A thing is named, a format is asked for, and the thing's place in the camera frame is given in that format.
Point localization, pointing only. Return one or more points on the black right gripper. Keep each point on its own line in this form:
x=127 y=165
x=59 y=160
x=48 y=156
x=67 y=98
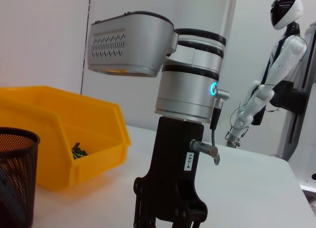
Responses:
x=172 y=151

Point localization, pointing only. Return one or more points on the green plastic wrapper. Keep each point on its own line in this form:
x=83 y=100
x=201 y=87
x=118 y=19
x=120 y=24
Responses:
x=79 y=152

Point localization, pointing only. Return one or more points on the black mesh pen holder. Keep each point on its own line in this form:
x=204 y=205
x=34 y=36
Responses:
x=32 y=188

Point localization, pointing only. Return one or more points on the yellow plastic bin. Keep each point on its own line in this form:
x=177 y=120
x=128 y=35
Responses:
x=93 y=129

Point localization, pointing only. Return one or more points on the white black humanoid robot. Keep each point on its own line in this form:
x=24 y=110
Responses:
x=286 y=55

